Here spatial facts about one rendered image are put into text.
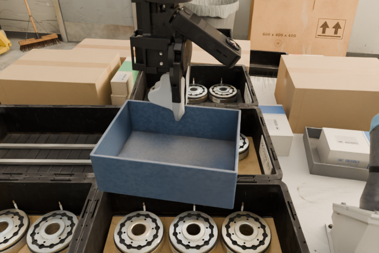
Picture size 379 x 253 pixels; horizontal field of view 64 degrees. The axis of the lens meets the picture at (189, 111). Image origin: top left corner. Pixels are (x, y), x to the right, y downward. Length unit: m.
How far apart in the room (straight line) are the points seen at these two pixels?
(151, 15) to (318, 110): 0.86
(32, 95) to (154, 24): 0.89
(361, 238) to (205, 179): 0.42
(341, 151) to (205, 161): 0.64
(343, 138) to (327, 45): 2.52
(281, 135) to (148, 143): 0.61
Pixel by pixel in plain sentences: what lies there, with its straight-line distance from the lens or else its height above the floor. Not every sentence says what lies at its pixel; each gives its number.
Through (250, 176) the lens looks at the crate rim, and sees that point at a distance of 0.69.
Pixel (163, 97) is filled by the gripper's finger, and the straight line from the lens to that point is 0.50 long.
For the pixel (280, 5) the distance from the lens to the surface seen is 3.45.
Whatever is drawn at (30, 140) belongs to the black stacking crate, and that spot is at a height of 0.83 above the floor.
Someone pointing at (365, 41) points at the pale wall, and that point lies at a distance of 3.95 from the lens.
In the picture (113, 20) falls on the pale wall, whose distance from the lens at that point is 3.97.
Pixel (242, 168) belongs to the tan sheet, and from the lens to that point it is 0.85.
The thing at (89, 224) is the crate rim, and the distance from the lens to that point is 0.63.
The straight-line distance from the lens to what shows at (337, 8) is 3.56.
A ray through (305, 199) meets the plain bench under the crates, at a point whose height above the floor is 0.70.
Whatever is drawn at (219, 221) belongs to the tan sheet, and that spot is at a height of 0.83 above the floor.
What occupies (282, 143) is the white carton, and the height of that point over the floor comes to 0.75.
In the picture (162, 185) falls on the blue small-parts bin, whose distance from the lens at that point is 0.43.
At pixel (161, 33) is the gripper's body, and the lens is 0.47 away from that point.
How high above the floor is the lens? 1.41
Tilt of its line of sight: 33 degrees down
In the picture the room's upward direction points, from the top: straight up
